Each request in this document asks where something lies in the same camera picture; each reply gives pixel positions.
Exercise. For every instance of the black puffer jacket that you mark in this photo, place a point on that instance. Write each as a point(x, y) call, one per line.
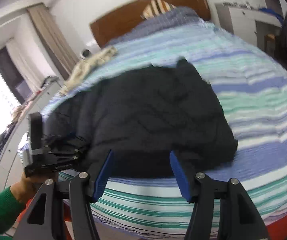
point(143, 115)

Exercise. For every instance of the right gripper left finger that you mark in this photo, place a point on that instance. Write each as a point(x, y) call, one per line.
point(44, 218)

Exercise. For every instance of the white drawer cabinet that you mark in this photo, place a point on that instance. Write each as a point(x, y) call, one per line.
point(11, 167)

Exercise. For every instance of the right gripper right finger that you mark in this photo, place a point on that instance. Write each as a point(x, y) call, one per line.
point(239, 218)

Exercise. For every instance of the blue checked duvet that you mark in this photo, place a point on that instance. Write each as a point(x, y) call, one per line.
point(174, 18)

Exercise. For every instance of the wooden chair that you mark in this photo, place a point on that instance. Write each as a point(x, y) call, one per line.
point(271, 44)

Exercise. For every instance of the wooden headboard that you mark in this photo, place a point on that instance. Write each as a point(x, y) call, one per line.
point(124, 18)

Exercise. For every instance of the beige curtain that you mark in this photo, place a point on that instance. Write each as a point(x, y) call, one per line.
point(53, 40)

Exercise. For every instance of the person left hand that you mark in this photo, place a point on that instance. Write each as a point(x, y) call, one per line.
point(25, 188)

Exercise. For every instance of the striped bed sheet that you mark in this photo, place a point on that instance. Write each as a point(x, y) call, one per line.
point(252, 90)

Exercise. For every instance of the striped pillow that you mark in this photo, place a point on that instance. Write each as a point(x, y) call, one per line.
point(156, 8)

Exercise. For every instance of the white sheer curtain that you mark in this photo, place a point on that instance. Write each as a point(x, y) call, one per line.
point(24, 65)

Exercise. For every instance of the white round heater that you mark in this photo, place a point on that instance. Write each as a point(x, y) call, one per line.
point(84, 54)

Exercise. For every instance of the cream knitted garment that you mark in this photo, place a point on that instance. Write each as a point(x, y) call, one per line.
point(84, 67)

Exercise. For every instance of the white desk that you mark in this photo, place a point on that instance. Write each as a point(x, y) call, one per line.
point(250, 25)

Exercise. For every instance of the green sleeve forearm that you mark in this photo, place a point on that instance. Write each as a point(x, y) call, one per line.
point(10, 209)

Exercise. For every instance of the blue cloth on desk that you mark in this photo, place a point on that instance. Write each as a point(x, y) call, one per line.
point(273, 13)

